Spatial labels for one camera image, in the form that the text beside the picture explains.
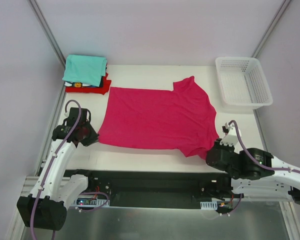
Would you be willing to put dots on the white plastic basket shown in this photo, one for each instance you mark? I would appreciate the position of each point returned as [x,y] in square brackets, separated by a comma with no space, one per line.
[242,83]

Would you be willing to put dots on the folded dark printed t shirt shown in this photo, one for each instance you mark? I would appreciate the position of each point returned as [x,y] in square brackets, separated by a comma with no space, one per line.
[82,87]

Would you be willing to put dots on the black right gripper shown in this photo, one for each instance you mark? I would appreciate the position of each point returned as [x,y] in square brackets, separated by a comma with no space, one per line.
[213,155]

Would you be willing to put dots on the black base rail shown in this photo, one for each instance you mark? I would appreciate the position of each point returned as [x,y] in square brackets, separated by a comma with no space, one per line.
[161,190]

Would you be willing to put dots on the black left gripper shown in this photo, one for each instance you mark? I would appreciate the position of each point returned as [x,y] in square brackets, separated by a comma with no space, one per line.
[89,135]

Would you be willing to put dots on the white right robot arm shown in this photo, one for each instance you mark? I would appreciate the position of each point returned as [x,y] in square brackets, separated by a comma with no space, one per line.
[256,173]

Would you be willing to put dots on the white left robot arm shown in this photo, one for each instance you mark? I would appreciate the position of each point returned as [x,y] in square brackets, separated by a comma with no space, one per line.
[47,204]

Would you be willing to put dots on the crimson pink t shirt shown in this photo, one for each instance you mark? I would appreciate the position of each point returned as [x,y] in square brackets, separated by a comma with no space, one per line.
[179,119]

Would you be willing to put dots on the folded teal t shirt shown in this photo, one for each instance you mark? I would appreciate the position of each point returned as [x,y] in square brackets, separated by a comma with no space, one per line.
[84,69]

